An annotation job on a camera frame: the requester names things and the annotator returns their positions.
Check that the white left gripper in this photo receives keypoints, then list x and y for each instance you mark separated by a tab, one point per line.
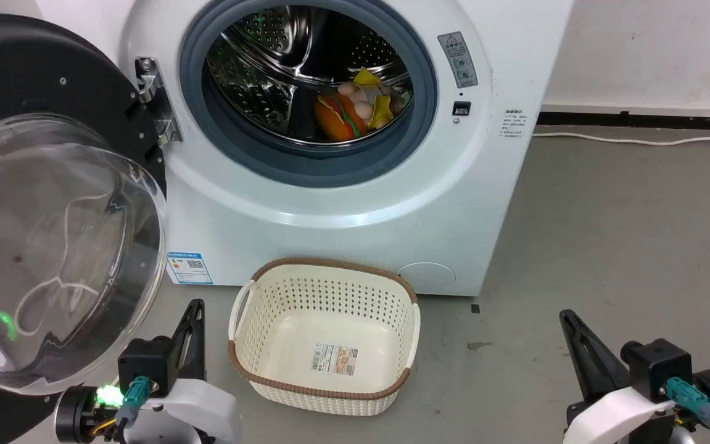
200	413

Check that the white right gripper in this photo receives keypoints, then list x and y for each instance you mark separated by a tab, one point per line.
620	419

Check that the white front-load washing machine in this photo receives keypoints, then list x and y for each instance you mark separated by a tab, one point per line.
342	234

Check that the metal door hinge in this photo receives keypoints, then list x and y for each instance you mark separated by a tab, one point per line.
158	98

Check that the black door latch slot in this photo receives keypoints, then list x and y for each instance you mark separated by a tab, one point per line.
461	108

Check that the black washer door, glass bowl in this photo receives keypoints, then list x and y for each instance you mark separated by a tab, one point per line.
28	68

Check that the blue energy label sticker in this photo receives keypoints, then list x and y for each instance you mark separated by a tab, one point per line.
189	268

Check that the cream plastic laundry basket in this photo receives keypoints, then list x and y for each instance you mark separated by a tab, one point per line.
280	345

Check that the paper label with barcode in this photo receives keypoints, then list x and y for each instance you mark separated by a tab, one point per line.
335	359

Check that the round white filter cover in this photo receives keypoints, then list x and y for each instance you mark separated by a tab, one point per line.
427	276

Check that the black baseboard strip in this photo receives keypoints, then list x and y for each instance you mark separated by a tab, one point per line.
638	120

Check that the small printed text label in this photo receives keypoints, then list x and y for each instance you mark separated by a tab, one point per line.
514	123

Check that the orange hamburger plush toy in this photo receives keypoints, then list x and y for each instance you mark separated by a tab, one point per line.
336	120

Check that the stainless steel washer drum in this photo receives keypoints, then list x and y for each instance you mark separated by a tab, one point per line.
268	61

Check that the colourful cloth in drum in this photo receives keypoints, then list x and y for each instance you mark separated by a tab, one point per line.
372	98

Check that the grey warning sticker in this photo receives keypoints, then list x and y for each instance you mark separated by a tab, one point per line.
458	60

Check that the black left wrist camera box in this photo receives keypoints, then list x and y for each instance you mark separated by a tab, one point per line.
148	364

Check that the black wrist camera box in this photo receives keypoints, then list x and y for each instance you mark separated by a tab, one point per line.
148	364
657	364

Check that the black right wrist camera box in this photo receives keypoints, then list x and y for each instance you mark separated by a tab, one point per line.
657	364

